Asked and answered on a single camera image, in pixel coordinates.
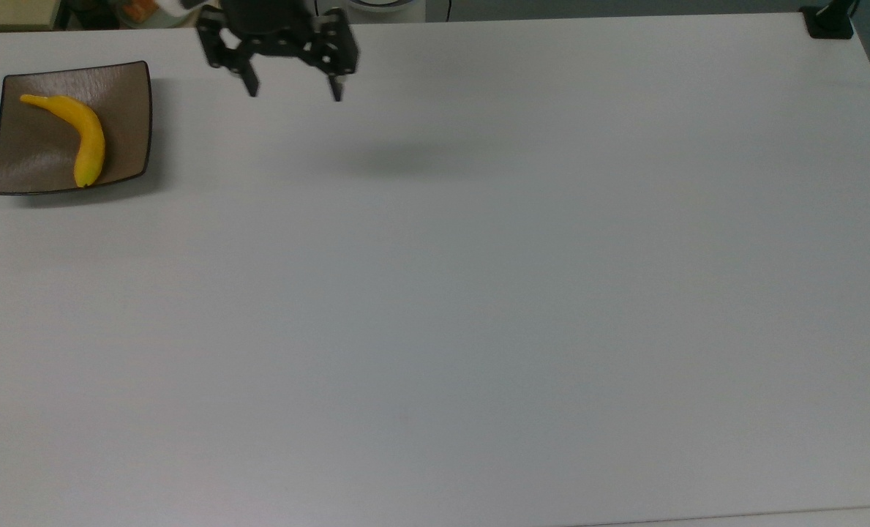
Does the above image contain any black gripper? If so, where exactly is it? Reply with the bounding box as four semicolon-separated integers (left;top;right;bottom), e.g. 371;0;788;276
195;0;360;103

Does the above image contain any yellow banana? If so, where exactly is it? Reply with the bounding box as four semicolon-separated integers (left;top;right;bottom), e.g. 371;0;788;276
19;94;106;189

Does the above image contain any brown square ceramic plate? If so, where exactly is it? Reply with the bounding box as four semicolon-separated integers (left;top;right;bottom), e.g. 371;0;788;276
0;61;153;196

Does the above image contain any bowl with orange contents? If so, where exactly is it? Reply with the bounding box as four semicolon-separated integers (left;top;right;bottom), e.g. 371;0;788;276
109;0;187;29

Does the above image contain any beige wooden furniture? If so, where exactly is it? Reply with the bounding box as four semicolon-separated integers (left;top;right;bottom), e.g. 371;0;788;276
0;0;64;32

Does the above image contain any black clamp mount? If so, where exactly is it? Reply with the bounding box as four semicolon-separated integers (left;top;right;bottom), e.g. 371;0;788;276
800;0;861;40

